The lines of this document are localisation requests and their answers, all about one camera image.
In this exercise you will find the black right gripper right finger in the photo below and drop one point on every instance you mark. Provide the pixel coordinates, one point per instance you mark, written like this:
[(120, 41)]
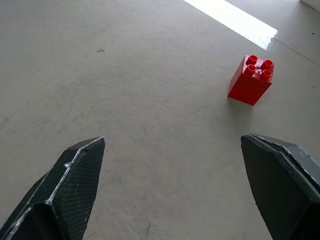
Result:
[(282, 190)]

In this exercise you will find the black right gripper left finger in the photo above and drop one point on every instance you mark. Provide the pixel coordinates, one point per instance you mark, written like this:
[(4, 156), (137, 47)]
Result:
[(65, 190)]

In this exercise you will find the red toy building block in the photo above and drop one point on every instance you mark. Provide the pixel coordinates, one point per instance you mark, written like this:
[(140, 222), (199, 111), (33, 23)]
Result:
[(250, 83)]

